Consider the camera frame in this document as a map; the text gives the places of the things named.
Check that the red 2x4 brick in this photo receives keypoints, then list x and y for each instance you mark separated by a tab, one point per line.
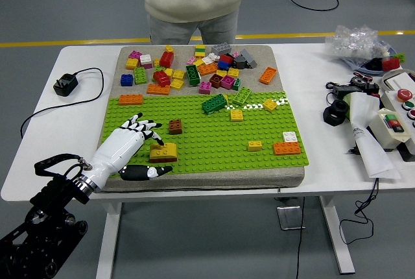
167	160

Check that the clear bubble wrap bag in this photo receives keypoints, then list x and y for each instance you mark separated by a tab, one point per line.
353	42

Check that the dark red 2x2 brick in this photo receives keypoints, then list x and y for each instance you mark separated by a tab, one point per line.
215	81

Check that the blue 2x2 brick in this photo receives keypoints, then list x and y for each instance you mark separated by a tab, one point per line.
126	80

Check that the green push button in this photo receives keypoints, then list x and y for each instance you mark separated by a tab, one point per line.
408	105

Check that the magenta 2x2 brick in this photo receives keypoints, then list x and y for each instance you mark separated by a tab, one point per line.
135	54
228	82

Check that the small pink brick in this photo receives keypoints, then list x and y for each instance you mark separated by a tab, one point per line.
191	60
236	54

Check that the pink 2x2 brick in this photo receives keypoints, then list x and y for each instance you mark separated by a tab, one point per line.
205	87

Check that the orange 2x4 brick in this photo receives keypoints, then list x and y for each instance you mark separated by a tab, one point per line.
207	69
158	89
131	99
287	148

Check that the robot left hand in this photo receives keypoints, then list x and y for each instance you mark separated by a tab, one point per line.
118	147

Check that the white paper bag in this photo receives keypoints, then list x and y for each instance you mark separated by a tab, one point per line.
373	152

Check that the white flat box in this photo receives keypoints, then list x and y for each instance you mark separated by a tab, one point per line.
400	81

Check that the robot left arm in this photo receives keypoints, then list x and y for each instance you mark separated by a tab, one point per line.
45	220

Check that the small dark green brick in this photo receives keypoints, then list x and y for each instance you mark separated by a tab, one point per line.
236	84

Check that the yellow arched brick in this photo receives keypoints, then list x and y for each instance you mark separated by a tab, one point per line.
168	150

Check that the green sheet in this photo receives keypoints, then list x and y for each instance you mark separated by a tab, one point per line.
347	105

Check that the green baseplate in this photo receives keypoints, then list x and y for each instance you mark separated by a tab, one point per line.
210	159

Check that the dark green 2x4 brick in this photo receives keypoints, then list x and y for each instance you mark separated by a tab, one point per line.
193	75
213	104

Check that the black power adapter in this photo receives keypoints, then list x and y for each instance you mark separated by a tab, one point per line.
347	89

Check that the black round gear part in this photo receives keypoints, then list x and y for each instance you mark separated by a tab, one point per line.
357	81

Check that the small yellow brick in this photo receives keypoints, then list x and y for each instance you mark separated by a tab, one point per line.
156	62

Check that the tall red brick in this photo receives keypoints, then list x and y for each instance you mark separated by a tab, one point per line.
167	59

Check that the black servo module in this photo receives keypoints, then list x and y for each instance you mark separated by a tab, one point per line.
371	88

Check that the black power plug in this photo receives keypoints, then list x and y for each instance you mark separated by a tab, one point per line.
65	85

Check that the blue basin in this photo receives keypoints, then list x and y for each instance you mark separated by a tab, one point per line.
360	67

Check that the large black nut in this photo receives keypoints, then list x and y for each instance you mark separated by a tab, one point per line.
327	116

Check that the brown 2x2 brick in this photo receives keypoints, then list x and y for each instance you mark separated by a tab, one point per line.
175	126

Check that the dark grey long brick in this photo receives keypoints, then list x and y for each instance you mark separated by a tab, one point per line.
249	57

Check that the small black plug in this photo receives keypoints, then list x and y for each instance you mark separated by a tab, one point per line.
352	151

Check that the black plastic part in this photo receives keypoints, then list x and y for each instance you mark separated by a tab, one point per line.
375	64

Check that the grey 2x4 brick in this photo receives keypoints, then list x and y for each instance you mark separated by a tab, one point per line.
221	48

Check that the grey control box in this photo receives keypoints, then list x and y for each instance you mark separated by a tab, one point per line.
394	102

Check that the yellow flat brick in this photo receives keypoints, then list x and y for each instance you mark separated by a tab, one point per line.
199	55
200	46

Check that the small white bottle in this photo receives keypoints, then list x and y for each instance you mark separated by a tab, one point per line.
384	53

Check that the white 2x2 brick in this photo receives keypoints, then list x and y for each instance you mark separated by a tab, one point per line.
290	137
146	59

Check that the metal floor plate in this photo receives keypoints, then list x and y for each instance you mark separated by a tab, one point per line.
288	217

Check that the red emergency stop button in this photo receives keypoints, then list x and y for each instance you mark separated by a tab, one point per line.
404	94

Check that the red push button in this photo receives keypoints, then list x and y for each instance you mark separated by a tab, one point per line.
411	113

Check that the white switch box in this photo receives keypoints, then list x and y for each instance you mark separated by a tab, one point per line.
379	129

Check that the yellow 2x2 brick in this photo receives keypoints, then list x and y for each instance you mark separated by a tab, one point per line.
178	74
132	64
237	115
270	105
233	72
177	84
255	146

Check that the white table leg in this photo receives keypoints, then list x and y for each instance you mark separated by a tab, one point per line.
108	243
337	237

